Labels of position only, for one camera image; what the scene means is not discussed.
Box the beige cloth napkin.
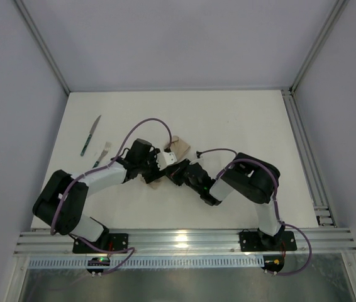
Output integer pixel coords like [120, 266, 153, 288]
[140, 135, 191, 190]

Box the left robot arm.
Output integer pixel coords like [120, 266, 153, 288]
[32, 138, 162, 252]

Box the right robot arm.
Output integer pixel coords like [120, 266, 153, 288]
[165, 152, 285, 250]

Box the silver fork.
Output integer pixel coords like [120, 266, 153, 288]
[92, 142, 111, 168]

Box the left controller board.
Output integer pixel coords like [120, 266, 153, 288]
[86, 256, 110, 277]

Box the controller board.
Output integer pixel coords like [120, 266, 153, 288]
[86, 256, 110, 277]
[262, 255, 285, 275]

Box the right controller board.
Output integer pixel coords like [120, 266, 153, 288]
[262, 255, 285, 275]

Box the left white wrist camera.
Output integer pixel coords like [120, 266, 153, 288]
[156, 152, 177, 171]

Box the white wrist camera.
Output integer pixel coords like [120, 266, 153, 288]
[156, 152, 177, 171]
[191, 151, 203, 164]

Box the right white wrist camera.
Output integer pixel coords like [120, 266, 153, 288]
[191, 151, 203, 164]

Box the green handled knife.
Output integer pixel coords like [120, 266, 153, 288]
[80, 115, 102, 157]

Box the slotted cable duct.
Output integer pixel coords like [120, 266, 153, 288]
[28, 254, 263, 269]

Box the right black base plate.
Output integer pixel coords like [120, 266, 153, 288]
[238, 227, 298, 252]

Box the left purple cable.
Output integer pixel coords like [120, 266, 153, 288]
[49, 118, 172, 276]

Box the right aluminium side rail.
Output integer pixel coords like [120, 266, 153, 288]
[281, 89, 337, 228]

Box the front aluminium rail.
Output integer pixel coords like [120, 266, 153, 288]
[13, 227, 356, 256]

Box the left frame post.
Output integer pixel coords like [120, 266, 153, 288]
[12, 0, 71, 96]

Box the frame post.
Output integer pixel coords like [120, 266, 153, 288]
[289, 0, 349, 94]
[12, 0, 71, 96]

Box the right frame post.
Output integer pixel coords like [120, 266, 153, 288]
[289, 0, 349, 94]

